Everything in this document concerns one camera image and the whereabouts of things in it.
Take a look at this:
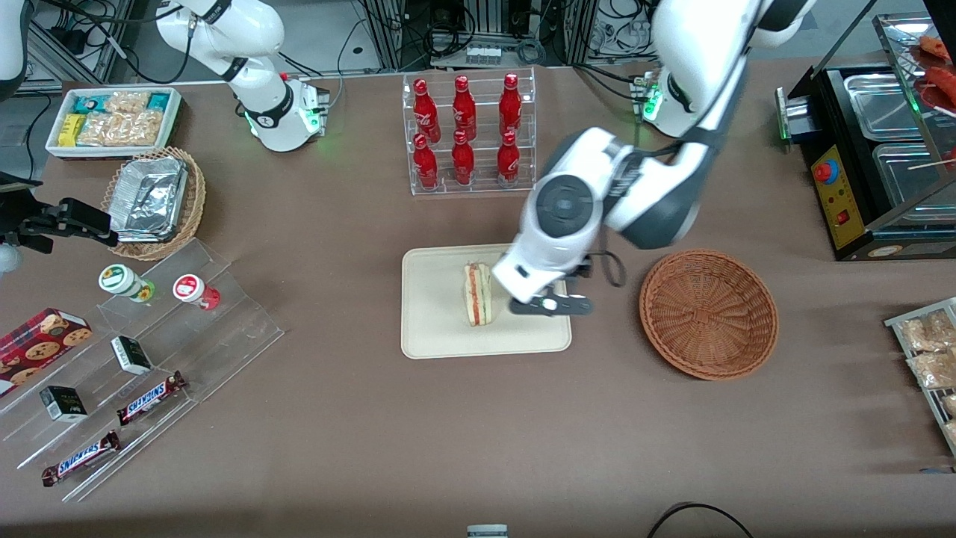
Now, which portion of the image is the clear bag of crackers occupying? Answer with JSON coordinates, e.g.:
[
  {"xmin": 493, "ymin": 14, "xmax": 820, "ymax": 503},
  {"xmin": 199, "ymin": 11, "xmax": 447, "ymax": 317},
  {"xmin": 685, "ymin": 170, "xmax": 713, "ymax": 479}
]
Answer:
[
  {"xmin": 106, "ymin": 91, "xmax": 152, "ymax": 117},
  {"xmin": 77, "ymin": 111, "xmax": 165, "ymax": 148}
]

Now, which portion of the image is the red soda bottle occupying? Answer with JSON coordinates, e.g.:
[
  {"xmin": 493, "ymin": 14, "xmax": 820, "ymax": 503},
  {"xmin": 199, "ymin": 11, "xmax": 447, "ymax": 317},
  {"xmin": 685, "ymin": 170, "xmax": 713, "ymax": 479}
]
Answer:
[
  {"xmin": 450, "ymin": 130, "xmax": 477, "ymax": 187},
  {"xmin": 498, "ymin": 72, "xmax": 523, "ymax": 139},
  {"xmin": 496, "ymin": 130, "xmax": 521, "ymax": 188},
  {"xmin": 412, "ymin": 77, "xmax": 441, "ymax": 143},
  {"xmin": 412, "ymin": 133, "xmax": 440, "ymax": 191},
  {"xmin": 451, "ymin": 75, "xmax": 478, "ymax": 141}
]

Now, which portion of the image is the red lidded yogurt cup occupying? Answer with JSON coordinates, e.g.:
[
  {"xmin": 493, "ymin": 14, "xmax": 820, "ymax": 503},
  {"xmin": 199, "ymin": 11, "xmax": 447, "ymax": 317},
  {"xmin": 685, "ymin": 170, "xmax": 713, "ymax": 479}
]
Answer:
[{"xmin": 173, "ymin": 273, "xmax": 222, "ymax": 312}]

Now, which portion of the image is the light tan wicker basket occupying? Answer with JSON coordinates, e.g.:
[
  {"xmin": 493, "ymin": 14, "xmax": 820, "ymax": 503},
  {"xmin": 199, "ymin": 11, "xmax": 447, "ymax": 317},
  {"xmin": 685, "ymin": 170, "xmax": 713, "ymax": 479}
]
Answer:
[{"xmin": 100, "ymin": 146, "xmax": 208, "ymax": 262}]

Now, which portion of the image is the small black carton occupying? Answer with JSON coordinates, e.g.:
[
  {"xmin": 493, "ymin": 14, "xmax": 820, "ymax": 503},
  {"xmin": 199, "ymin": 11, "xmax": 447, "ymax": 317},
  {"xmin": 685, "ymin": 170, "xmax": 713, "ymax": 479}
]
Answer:
[
  {"xmin": 110, "ymin": 336, "xmax": 153, "ymax": 377},
  {"xmin": 39, "ymin": 385, "xmax": 89, "ymax": 424}
]

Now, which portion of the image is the Snickers chocolate bar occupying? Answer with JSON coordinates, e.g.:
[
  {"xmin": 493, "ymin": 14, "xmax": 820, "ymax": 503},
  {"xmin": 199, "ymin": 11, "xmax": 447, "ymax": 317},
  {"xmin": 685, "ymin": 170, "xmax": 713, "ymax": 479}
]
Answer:
[
  {"xmin": 40, "ymin": 429, "xmax": 121, "ymax": 489},
  {"xmin": 115, "ymin": 371, "xmax": 188, "ymax": 427}
]

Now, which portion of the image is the triangular sandwich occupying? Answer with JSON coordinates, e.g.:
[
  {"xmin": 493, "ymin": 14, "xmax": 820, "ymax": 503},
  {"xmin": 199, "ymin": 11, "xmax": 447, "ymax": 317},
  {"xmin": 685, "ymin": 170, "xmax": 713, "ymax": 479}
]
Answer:
[{"xmin": 462, "ymin": 261, "xmax": 494, "ymax": 328}]

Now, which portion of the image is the black cable loop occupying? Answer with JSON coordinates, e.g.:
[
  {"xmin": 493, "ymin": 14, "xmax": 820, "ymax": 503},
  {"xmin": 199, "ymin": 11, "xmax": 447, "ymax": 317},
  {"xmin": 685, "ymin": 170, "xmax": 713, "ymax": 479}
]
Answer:
[{"xmin": 645, "ymin": 501, "xmax": 756, "ymax": 538}]

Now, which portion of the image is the green lidded yogurt cup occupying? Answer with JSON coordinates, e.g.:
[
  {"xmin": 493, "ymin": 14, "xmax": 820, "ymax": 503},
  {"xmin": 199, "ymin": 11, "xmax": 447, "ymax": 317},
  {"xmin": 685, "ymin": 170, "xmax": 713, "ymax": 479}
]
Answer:
[{"xmin": 98, "ymin": 263, "xmax": 156, "ymax": 303}]

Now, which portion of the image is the red plaid cookie box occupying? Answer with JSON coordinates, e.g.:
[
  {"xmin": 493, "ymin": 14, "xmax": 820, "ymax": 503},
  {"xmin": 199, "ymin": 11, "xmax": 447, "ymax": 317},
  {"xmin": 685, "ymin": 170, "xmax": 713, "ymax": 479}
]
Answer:
[{"xmin": 0, "ymin": 307, "xmax": 94, "ymax": 398}]

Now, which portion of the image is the black food warmer machine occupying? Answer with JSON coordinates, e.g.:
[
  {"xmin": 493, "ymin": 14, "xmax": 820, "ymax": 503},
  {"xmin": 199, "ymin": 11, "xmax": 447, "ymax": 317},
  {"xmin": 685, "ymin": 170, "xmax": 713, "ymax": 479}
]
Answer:
[{"xmin": 775, "ymin": 11, "xmax": 956, "ymax": 263}]

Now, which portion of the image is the steel warmer pan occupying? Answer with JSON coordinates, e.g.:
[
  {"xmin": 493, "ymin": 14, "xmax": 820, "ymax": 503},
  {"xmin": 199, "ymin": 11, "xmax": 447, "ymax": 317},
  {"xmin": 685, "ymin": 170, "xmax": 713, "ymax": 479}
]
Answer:
[
  {"xmin": 842, "ymin": 71, "xmax": 923, "ymax": 143},
  {"xmin": 871, "ymin": 142, "xmax": 956, "ymax": 208}
]

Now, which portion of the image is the brown round wicker basket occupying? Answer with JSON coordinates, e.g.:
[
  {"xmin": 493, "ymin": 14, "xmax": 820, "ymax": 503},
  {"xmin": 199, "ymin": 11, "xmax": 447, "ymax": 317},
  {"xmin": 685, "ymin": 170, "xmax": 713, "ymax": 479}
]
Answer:
[{"xmin": 639, "ymin": 249, "xmax": 780, "ymax": 382}]

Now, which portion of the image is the clear acrylic bottle rack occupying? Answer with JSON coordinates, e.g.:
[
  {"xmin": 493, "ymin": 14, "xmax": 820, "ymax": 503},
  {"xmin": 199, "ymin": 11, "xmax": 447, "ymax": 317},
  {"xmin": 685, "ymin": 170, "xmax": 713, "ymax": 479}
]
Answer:
[{"xmin": 402, "ymin": 67, "xmax": 538, "ymax": 197}]

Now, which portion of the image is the stack of foil containers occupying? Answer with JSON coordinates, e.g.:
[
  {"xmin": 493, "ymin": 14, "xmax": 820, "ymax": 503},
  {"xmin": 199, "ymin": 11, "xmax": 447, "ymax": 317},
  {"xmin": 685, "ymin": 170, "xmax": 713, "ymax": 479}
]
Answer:
[{"xmin": 111, "ymin": 156, "xmax": 189, "ymax": 243}]

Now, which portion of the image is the grey wire rack tray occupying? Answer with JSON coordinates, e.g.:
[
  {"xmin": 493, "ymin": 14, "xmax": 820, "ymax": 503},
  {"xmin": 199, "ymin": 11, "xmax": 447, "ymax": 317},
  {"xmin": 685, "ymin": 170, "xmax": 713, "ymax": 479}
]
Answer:
[{"xmin": 884, "ymin": 297, "xmax": 956, "ymax": 458}]

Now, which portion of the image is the clear acrylic tiered shelf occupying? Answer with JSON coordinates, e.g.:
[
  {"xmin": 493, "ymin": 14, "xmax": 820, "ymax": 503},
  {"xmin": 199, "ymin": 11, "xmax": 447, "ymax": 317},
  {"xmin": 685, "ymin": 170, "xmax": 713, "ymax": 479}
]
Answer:
[{"xmin": 0, "ymin": 238, "xmax": 285, "ymax": 504}]

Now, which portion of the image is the white rectangular snack bin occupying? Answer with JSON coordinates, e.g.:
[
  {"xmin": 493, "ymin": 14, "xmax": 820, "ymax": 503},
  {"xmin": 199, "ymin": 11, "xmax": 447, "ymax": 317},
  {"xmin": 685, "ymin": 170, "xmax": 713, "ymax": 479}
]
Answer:
[{"xmin": 45, "ymin": 86, "xmax": 184, "ymax": 162}]

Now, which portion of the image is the beige plastic tray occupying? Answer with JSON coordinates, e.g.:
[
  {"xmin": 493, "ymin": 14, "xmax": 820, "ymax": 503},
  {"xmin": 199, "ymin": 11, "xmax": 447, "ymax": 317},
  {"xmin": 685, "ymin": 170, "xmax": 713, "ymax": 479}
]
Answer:
[{"xmin": 400, "ymin": 241, "xmax": 574, "ymax": 361}]

